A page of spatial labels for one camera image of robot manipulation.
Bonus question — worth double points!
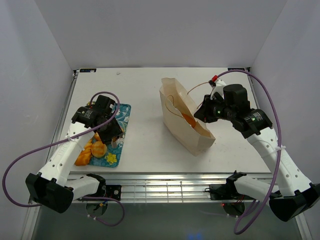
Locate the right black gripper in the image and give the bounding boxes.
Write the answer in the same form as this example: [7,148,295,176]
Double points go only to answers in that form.
[193,94,235,123]

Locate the round orange sugared bun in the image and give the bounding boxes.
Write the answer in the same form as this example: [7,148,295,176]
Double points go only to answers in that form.
[182,113,197,129]

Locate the teal patterned tray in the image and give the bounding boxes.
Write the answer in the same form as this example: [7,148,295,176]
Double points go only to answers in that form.
[88,103,131,168]

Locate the brown paper bag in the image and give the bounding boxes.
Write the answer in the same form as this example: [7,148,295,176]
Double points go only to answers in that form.
[159,77,216,156]

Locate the metal serving tongs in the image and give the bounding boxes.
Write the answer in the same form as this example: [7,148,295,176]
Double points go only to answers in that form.
[111,136,123,149]

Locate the small round scored roll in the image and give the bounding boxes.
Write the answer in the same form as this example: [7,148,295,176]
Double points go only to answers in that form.
[91,141,108,158]

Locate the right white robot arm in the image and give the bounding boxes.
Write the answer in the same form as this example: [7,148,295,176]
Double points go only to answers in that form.
[193,83,320,222]

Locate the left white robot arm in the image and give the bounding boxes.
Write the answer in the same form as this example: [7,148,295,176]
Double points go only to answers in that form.
[25,92,123,213]

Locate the oval split bread loaf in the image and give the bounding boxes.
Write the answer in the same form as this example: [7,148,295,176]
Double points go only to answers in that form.
[94,132,102,141]

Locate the long braided orange bread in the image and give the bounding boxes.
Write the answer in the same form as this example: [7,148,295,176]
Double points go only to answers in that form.
[74,139,93,166]

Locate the left blue table label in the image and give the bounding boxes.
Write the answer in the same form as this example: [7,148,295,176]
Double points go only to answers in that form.
[79,68,97,73]

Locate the blue table label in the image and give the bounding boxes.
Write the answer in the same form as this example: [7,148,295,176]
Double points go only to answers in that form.
[227,67,246,71]
[79,68,97,73]

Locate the right blue table label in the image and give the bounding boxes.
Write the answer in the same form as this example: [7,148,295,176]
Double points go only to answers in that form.
[227,67,246,71]

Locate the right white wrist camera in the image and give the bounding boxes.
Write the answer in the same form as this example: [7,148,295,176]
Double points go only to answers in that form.
[208,75,227,100]

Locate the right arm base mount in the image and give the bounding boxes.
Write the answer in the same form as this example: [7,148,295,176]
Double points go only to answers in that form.
[204,171,253,201]

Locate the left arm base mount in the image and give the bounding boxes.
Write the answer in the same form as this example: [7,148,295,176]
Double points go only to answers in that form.
[84,184,122,201]

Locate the aluminium frame rail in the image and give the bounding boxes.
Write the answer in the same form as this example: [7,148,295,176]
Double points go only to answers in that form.
[68,172,237,206]

